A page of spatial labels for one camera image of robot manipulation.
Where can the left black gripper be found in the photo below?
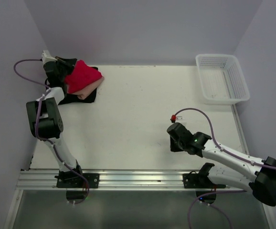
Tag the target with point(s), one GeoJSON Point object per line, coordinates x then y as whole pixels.
{"type": "Point", "coordinates": [69, 64]}

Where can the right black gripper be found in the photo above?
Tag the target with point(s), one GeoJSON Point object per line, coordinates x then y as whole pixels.
{"type": "Point", "coordinates": [173, 147]}

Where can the red t shirt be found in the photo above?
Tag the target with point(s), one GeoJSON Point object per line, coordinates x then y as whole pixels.
{"type": "Point", "coordinates": [81, 76]}

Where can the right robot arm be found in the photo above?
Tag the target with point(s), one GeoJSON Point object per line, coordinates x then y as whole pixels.
{"type": "Point", "coordinates": [228, 167]}

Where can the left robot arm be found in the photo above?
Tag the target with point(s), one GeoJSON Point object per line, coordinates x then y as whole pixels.
{"type": "Point", "coordinates": [44, 117]}

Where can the folded black t shirt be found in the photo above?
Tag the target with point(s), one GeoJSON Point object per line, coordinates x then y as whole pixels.
{"type": "Point", "coordinates": [72, 98]}

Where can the folded pink t shirt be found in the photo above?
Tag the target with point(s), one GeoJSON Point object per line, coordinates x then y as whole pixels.
{"type": "Point", "coordinates": [85, 92]}

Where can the white plastic basket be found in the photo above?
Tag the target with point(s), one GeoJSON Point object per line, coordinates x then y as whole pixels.
{"type": "Point", "coordinates": [221, 79]}

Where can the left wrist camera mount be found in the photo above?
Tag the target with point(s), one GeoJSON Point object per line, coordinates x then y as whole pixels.
{"type": "Point", "coordinates": [47, 56]}

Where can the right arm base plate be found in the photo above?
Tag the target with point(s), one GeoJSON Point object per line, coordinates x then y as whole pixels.
{"type": "Point", "coordinates": [200, 179]}

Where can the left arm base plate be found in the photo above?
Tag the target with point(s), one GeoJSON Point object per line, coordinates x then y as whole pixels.
{"type": "Point", "coordinates": [71, 180]}

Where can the aluminium rail frame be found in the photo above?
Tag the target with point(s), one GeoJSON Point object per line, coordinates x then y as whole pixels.
{"type": "Point", "coordinates": [128, 180]}

